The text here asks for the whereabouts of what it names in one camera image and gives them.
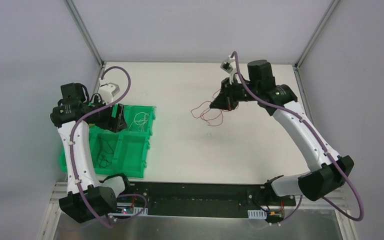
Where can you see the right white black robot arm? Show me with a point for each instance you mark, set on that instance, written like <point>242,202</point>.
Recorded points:
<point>327,168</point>

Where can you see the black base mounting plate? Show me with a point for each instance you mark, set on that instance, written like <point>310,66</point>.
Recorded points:
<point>207,200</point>

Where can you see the green plastic compartment bin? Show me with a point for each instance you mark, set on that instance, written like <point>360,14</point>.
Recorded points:
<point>123,152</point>

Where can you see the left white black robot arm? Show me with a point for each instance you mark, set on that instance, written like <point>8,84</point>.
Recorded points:
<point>87,198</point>

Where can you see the white cable duct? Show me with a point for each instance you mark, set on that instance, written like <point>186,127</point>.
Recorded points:
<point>129,211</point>
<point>257,214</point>

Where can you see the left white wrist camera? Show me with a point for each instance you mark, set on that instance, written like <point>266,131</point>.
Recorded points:
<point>108,92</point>

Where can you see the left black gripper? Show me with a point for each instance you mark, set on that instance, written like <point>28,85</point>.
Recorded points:
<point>111,116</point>

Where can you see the aluminium frame rail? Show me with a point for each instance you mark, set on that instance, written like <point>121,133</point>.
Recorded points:
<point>59,191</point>

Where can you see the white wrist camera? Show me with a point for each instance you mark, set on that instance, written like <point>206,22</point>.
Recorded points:
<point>108,92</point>
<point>229,66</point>

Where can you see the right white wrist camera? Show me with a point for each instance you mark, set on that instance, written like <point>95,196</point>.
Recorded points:
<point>229,66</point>

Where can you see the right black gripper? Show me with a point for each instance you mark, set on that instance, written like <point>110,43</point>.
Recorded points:
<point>227,97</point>

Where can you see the right white cable duct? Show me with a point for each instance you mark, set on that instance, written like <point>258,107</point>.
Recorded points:
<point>257,214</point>

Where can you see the left white cable duct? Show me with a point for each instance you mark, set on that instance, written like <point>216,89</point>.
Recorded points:
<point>129,211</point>

